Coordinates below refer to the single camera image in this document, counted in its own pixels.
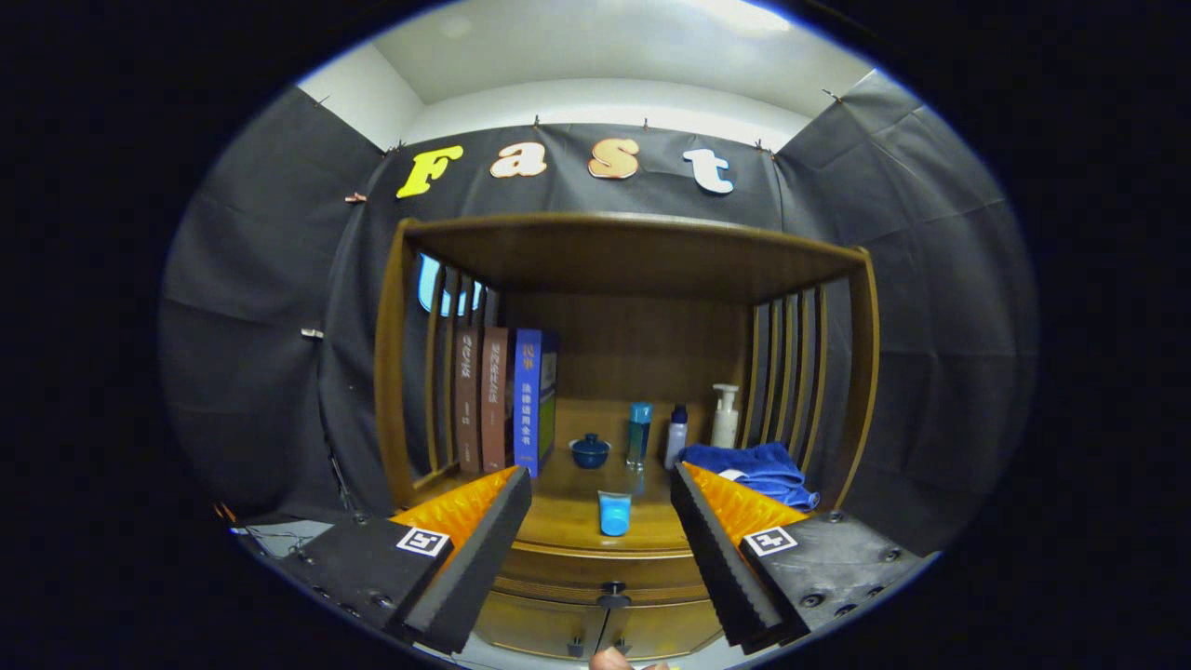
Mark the white bottle dark blue cap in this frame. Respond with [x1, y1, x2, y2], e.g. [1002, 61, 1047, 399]
[663, 404, 689, 471]

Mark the light blue tube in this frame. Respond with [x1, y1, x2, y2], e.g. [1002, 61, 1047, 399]
[597, 490, 634, 538]

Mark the wooden drawer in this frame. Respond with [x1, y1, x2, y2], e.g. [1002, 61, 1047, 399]
[493, 547, 719, 608]

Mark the wooden cabinet door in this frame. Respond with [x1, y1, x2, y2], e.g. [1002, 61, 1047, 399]
[609, 600, 727, 658]
[475, 591, 610, 660]

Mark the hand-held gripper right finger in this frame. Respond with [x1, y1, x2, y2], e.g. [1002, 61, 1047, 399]
[670, 462, 931, 655]

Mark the wooden cabinet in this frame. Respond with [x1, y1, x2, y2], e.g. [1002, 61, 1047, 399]
[374, 212, 880, 662]

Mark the wooden countertop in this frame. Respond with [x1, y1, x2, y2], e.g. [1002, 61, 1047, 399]
[409, 400, 829, 552]

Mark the white pump bottle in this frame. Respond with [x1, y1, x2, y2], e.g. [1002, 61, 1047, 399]
[710, 383, 741, 449]

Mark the teal glass bottle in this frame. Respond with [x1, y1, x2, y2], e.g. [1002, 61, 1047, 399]
[625, 402, 654, 468]

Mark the blue folded towel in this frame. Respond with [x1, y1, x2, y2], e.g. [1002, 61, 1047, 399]
[677, 442, 822, 513]

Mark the brown book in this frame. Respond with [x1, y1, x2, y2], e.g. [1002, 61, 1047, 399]
[480, 326, 511, 474]
[454, 324, 483, 474]

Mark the blue book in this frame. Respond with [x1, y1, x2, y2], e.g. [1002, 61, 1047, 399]
[513, 328, 561, 479]

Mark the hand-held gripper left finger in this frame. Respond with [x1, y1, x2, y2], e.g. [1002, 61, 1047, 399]
[293, 465, 534, 655]

